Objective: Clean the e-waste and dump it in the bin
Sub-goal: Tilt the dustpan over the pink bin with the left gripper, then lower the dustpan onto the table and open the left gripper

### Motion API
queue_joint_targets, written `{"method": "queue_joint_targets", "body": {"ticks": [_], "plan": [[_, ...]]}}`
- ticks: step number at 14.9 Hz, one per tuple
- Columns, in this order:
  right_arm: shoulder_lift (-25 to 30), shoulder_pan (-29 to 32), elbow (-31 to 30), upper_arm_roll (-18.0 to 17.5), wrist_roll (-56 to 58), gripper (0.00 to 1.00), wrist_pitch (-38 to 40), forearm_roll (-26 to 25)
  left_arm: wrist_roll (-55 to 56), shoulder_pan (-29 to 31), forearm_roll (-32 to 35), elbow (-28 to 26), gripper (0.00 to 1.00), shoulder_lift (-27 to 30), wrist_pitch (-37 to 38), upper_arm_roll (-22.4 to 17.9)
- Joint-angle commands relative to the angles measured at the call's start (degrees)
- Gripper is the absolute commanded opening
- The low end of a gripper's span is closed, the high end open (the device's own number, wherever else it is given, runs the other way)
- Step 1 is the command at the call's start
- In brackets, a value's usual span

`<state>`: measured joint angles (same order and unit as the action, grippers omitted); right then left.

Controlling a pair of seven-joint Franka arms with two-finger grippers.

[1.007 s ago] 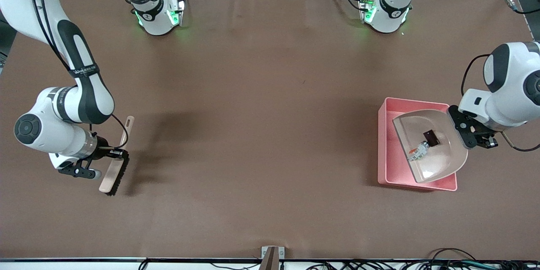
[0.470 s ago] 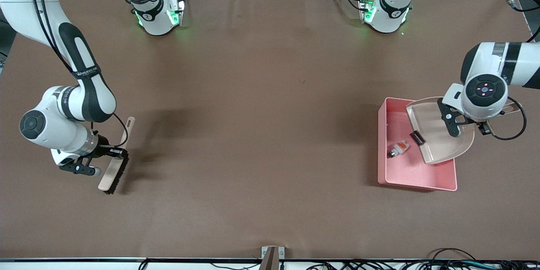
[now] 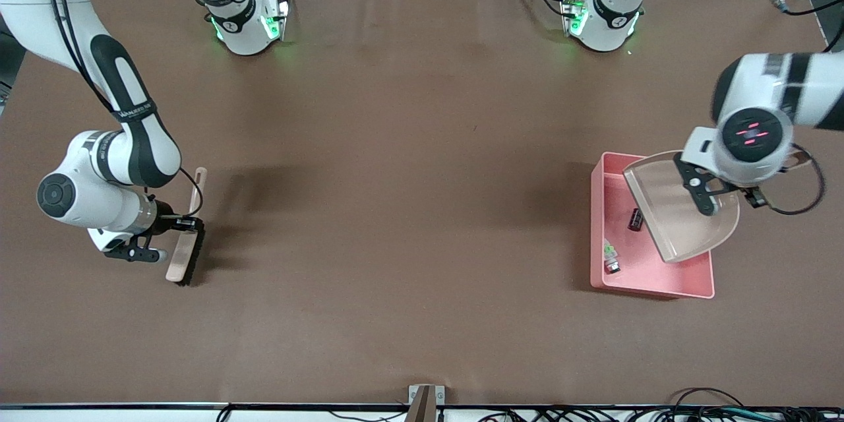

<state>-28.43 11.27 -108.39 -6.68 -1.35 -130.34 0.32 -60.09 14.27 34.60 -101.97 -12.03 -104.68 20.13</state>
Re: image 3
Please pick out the brown table cover mat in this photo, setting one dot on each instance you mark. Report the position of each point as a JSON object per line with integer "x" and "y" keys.
{"x": 395, "y": 178}

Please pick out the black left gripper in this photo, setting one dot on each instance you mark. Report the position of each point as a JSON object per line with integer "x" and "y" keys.
{"x": 756, "y": 196}

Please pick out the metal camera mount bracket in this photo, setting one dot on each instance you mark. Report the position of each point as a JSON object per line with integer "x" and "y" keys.
{"x": 425, "y": 402}

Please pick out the dark cylindrical capacitor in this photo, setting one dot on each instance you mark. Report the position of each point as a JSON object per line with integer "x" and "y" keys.
{"x": 635, "y": 219}

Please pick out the beige plastic dustpan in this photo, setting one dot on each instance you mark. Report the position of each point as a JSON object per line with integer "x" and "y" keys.
{"x": 679, "y": 217}

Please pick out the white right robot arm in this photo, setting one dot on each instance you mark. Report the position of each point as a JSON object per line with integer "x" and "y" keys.
{"x": 132, "y": 138}

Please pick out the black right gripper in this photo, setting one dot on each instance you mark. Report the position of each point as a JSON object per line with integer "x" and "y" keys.
{"x": 165, "y": 221}

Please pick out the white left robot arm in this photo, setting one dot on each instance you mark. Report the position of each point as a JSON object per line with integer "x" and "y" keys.
{"x": 758, "y": 86}

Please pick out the pink plastic bin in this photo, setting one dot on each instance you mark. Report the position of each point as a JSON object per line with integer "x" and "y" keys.
{"x": 643, "y": 273}

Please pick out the push button switch green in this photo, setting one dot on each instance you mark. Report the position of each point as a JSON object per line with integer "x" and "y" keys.
{"x": 611, "y": 258}

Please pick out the beige hand brush black bristles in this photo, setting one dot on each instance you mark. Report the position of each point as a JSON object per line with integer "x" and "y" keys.
{"x": 178, "y": 260}

